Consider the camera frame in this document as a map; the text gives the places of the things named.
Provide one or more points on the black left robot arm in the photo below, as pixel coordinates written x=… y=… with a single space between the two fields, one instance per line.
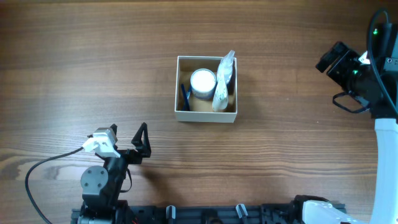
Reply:
x=102 y=185

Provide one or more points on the blue toothbrush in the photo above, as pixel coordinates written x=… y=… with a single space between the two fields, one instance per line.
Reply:
x=188 y=99

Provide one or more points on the white round jar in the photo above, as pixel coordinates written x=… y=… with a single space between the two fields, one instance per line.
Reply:
x=203 y=82

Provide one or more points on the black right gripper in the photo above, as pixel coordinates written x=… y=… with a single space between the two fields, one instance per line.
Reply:
x=347 y=56

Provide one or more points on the blue razor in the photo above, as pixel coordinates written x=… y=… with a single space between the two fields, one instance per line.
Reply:
x=183 y=93

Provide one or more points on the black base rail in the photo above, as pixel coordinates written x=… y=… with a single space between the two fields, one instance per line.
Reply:
x=264 y=214

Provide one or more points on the white tube with gold cap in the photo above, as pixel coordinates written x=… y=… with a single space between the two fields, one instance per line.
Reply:
x=220 y=97

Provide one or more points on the blue spray bottle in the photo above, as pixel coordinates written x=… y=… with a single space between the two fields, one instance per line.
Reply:
x=225 y=68

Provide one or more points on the white cardboard box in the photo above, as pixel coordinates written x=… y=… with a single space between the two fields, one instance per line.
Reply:
x=201 y=110

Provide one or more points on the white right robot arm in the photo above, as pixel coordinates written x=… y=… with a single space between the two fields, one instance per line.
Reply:
x=381 y=55

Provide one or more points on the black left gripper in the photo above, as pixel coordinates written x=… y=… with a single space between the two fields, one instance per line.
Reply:
x=136 y=156

